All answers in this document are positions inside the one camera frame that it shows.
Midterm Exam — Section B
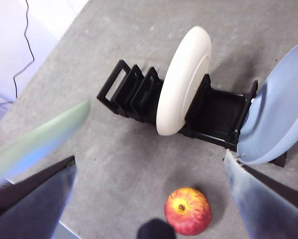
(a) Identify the red apple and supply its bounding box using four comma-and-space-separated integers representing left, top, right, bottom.
163, 187, 212, 237

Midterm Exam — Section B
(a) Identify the blue plate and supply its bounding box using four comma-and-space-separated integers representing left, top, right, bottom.
236, 38, 298, 165

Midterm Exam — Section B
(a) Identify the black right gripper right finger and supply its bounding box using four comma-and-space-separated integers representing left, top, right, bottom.
225, 150, 298, 239

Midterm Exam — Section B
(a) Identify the thin black floor cable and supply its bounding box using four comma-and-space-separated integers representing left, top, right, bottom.
0, 0, 35, 107

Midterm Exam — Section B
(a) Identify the cream white plate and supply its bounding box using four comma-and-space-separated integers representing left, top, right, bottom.
155, 25, 212, 136

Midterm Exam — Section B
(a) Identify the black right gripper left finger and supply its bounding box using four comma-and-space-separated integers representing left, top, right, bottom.
0, 156, 76, 239

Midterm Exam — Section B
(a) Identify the black plate rack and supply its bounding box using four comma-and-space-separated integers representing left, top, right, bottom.
96, 59, 288, 168

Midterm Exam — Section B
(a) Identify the black rounded object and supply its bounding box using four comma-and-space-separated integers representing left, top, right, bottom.
138, 218, 176, 239

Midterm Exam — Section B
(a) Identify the pale green plate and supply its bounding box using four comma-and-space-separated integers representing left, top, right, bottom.
0, 99, 91, 186

